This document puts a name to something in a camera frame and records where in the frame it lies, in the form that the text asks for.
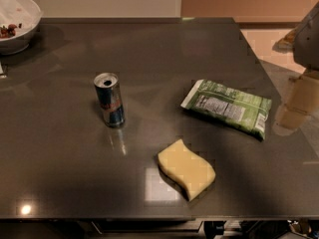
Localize green snack bag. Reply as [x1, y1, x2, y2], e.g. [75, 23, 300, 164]
[180, 79, 272, 140]

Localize redbull can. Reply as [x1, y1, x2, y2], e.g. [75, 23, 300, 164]
[94, 73, 125, 127]

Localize red berries in bowl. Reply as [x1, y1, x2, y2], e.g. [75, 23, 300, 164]
[0, 24, 22, 39]

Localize white bowl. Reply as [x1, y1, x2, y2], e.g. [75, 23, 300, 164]
[0, 0, 43, 55]

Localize yellow sponge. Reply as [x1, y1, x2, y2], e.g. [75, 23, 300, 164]
[158, 139, 216, 201]

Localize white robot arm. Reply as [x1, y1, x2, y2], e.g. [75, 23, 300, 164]
[273, 2, 319, 135]

